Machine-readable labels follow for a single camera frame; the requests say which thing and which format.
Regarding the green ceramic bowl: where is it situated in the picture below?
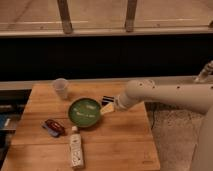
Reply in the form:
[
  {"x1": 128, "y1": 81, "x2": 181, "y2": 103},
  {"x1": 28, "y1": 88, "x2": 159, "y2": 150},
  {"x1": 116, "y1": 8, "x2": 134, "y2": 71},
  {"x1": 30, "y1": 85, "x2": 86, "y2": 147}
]
[{"x1": 68, "y1": 98, "x2": 101, "y2": 128}]

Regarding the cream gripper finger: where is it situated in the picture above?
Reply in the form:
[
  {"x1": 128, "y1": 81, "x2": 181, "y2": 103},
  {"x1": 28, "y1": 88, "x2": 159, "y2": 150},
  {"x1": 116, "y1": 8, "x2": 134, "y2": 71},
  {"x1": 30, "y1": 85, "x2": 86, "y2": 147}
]
[{"x1": 100, "y1": 103, "x2": 114, "y2": 115}]

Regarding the red and blue snack bag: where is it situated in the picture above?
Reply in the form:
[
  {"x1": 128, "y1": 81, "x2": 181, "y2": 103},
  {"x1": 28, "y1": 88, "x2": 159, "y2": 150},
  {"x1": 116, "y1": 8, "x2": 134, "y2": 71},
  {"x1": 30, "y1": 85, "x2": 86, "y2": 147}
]
[{"x1": 42, "y1": 119, "x2": 65, "y2": 137}]

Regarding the black rectangular box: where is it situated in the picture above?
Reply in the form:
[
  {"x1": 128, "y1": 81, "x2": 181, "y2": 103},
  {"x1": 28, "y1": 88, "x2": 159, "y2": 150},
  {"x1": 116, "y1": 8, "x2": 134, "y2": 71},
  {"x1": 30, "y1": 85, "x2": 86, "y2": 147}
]
[{"x1": 101, "y1": 96, "x2": 114, "y2": 106}]

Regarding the metal window post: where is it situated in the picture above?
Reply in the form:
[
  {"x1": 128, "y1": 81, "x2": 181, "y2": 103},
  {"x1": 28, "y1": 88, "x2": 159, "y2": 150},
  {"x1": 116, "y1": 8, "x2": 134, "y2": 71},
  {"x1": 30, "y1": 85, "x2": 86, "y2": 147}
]
[
  {"x1": 57, "y1": 0, "x2": 73, "y2": 34},
  {"x1": 124, "y1": 0, "x2": 137, "y2": 32}
]

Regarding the right metal window post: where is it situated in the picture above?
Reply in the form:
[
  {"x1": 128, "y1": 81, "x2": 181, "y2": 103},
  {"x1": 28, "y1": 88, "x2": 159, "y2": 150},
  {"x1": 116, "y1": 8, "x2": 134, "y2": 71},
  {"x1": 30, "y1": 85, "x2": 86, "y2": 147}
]
[{"x1": 124, "y1": 0, "x2": 137, "y2": 32}]

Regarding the white ceramic cup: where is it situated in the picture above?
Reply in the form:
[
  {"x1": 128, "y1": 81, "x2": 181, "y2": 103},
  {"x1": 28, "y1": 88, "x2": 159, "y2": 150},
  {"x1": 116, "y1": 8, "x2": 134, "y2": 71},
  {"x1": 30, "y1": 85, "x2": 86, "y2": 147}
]
[{"x1": 52, "y1": 78, "x2": 68, "y2": 100}]

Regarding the left metal window post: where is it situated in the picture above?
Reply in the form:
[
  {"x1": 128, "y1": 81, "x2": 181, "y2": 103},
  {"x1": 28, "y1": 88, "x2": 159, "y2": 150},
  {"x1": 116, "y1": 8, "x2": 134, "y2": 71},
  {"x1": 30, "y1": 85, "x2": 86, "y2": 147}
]
[{"x1": 57, "y1": 0, "x2": 73, "y2": 34}]

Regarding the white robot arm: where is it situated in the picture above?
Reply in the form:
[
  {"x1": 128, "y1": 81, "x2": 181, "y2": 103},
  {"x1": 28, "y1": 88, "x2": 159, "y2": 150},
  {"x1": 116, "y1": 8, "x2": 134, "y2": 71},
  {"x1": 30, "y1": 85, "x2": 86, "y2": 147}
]
[{"x1": 101, "y1": 79, "x2": 213, "y2": 171}]

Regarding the white bottle with label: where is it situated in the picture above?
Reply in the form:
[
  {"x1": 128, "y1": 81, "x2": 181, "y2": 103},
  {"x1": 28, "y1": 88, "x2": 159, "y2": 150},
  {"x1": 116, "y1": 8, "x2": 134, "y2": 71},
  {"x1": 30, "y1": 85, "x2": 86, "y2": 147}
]
[{"x1": 69, "y1": 126, "x2": 84, "y2": 169}]

